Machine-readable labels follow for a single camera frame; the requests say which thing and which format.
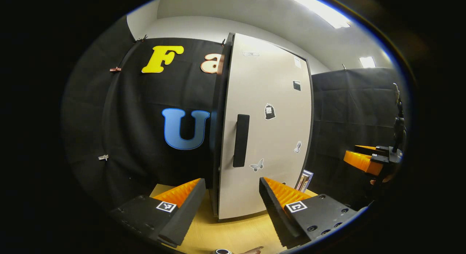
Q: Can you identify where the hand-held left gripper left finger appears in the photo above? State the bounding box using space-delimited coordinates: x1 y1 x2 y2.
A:
109 178 207 248

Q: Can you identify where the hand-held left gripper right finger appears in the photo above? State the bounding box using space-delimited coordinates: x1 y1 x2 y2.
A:
258 176 359 249

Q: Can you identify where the beige cabinet door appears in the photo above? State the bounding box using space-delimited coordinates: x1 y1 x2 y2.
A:
218 33 313 221

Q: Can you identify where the dark grey cabinet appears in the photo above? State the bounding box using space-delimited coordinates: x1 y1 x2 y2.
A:
209 32 314 222

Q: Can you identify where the black backdrop cloth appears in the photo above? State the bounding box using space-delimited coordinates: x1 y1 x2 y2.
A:
60 16 412 211

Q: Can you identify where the long ceiling light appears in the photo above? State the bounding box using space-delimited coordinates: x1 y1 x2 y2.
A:
279 0 352 29

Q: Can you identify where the black door handle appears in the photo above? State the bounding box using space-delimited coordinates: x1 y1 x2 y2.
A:
233 114 250 168

